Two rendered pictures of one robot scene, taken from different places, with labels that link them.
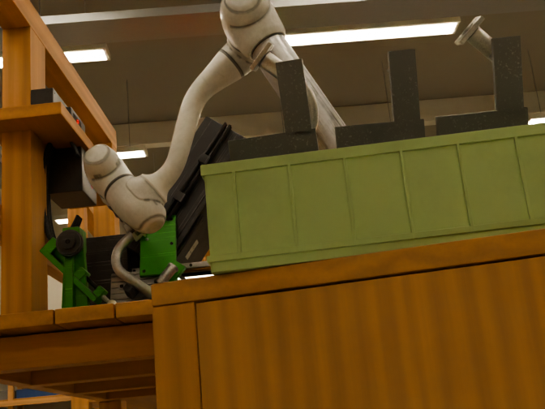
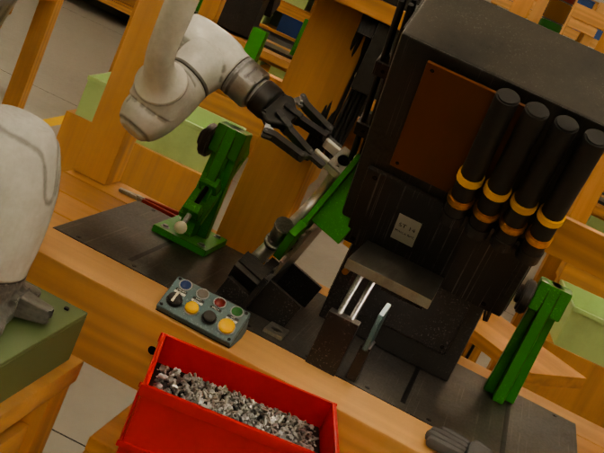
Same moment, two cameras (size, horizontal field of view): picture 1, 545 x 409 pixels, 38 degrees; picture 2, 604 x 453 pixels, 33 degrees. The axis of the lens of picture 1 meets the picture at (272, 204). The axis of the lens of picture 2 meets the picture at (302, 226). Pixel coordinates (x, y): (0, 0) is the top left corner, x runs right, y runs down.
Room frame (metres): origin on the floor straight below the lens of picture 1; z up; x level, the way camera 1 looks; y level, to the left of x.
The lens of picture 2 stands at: (2.65, -1.55, 1.56)
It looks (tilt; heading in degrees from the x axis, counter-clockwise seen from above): 14 degrees down; 97
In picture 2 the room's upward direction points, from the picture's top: 25 degrees clockwise
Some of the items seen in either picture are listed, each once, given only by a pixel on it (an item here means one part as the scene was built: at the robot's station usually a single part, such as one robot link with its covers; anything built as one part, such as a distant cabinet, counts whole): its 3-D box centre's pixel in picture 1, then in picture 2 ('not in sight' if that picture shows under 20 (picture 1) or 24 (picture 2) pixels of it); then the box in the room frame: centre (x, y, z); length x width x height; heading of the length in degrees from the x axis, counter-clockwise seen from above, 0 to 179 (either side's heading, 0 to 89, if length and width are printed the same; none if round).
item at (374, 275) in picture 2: (180, 273); (402, 265); (2.62, 0.33, 1.11); 0.39 x 0.16 x 0.03; 88
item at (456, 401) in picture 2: not in sight; (327, 334); (2.54, 0.43, 0.89); 1.10 x 0.42 x 0.02; 178
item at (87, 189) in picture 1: (71, 178); (404, 71); (2.44, 0.64, 1.42); 0.17 x 0.12 x 0.15; 178
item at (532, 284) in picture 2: not in sight; (523, 295); (2.86, 0.55, 1.12); 0.08 x 0.03 x 0.08; 88
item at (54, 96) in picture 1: (49, 109); not in sight; (2.26, 0.66, 1.59); 0.15 x 0.07 x 0.07; 178
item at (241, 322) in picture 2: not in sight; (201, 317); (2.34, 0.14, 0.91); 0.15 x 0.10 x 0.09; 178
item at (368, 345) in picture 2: not in sight; (369, 341); (2.63, 0.27, 0.97); 0.10 x 0.02 x 0.14; 88
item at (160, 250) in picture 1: (160, 247); (345, 200); (2.46, 0.37, 1.17); 0.13 x 0.12 x 0.20; 178
